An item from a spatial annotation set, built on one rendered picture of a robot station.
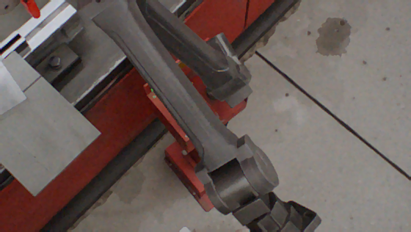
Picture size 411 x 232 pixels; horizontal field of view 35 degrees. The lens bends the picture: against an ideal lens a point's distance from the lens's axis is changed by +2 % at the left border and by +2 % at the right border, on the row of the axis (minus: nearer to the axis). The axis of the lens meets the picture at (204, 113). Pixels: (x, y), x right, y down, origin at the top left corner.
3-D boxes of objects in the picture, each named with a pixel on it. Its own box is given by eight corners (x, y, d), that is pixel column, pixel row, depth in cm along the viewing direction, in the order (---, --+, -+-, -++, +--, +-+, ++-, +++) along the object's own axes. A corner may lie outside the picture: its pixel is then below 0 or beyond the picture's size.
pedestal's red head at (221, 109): (187, 153, 168) (185, 136, 151) (150, 108, 171) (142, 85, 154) (246, 107, 171) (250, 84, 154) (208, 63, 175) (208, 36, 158)
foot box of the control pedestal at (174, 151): (206, 213, 229) (206, 208, 218) (163, 158, 235) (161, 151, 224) (249, 178, 233) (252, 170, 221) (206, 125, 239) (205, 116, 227)
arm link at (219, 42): (212, 101, 134) (246, 79, 131) (182, 54, 134) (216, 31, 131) (225, 93, 145) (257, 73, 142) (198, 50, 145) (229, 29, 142)
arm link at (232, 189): (248, 232, 107) (276, 216, 105) (211, 191, 103) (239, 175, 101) (245, 197, 115) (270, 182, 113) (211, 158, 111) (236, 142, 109)
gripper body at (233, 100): (225, 57, 151) (231, 52, 144) (252, 92, 151) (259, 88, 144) (203, 74, 150) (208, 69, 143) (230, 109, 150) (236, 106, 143)
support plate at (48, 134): (35, 197, 132) (34, 196, 131) (-52, 110, 137) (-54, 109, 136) (101, 133, 135) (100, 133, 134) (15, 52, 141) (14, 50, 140)
